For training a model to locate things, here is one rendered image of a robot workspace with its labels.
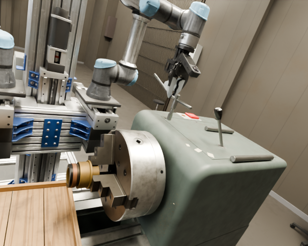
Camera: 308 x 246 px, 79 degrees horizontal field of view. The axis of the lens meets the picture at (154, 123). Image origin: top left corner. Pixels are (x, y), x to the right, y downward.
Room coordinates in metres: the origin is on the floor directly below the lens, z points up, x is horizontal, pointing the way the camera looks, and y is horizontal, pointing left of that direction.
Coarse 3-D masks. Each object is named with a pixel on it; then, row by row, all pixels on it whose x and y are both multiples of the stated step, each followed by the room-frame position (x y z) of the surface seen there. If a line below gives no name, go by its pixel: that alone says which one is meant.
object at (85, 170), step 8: (88, 160) 0.53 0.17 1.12; (72, 168) 0.47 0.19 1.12; (80, 168) 0.48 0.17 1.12; (88, 168) 0.49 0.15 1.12; (96, 168) 0.52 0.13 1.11; (72, 176) 0.46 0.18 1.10; (80, 176) 0.46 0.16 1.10; (88, 176) 0.48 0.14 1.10; (72, 184) 0.45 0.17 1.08; (80, 184) 0.46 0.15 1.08; (88, 184) 0.48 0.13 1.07
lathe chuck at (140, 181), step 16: (128, 144) 0.52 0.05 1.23; (144, 144) 0.56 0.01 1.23; (128, 160) 0.49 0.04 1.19; (144, 160) 0.51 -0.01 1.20; (128, 176) 0.47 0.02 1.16; (144, 176) 0.48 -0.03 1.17; (128, 192) 0.45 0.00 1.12; (144, 192) 0.46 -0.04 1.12; (112, 208) 0.49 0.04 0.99; (128, 208) 0.44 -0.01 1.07; (144, 208) 0.47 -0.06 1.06
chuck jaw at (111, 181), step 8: (96, 176) 0.49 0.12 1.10; (104, 176) 0.50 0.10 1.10; (112, 176) 0.52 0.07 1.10; (96, 184) 0.47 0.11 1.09; (104, 184) 0.46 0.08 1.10; (112, 184) 0.48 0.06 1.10; (120, 184) 0.49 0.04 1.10; (104, 192) 0.46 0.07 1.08; (112, 192) 0.44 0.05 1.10; (120, 192) 0.45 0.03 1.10; (112, 200) 0.43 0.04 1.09; (120, 200) 0.44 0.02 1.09; (128, 200) 0.44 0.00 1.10
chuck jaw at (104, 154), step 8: (104, 136) 0.58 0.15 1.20; (112, 136) 0.60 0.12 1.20; (104, 144) 0.57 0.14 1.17; (112, 144) 0.59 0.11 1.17; (96, 152) 0.55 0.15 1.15; (104, 152) 0.56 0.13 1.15; (112, 152) 0.57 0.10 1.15; (96, 160) 0.53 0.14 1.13; (104, 160) 0.55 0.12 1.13; (112, 160) 0.56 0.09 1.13
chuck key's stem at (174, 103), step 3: (177, 96) 0.76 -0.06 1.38; (174, 99) 0.76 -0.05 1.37; (174, 102) 0.76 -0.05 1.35; (177, 102) 0.76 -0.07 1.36; (171, 105) 0.76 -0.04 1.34; (174, 105) 0.76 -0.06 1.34; (171, 108) 0.76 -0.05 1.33; (174, 108) 0.76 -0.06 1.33; (171, 111) 0.76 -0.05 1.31; (168, 114) 0.77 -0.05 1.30; (171, 114) 0.76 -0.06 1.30; (168, 117) 0.76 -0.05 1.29; (171, 117) 0.76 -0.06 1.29
